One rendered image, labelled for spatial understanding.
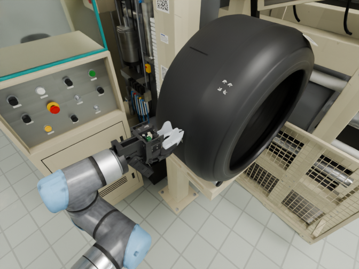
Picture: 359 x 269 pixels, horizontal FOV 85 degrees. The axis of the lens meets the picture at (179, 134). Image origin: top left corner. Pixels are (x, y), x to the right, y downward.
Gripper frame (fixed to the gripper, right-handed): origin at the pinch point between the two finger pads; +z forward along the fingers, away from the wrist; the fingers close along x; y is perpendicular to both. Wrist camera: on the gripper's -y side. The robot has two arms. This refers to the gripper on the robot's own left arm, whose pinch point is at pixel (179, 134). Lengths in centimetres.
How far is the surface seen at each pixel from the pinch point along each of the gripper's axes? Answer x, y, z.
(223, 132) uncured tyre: -10.8, 5.8, 5.4
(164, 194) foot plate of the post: 42, -122, 30
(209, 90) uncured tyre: -2.8, 14.2, 6.4
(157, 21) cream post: 38.4, 19.7, 19.9
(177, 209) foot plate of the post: 23, -121, 30
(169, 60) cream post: 32.2, 6.4, 21.2
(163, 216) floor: 27, -124, 17
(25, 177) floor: 145, -133, -62
